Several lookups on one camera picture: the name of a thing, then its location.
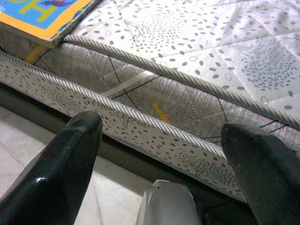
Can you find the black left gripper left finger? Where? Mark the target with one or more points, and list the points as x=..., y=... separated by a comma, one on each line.
x=51, y=175

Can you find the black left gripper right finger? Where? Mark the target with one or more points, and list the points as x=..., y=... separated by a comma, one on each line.
x=264, y=175

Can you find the blue yellow children's book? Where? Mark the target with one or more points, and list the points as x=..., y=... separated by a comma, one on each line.
x=35, y=18

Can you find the spotted white bed base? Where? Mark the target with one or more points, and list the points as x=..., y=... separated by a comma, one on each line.
x=140, y=138

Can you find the white quilted spotted mattress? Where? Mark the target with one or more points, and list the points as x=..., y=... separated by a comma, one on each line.
x=187, y=47

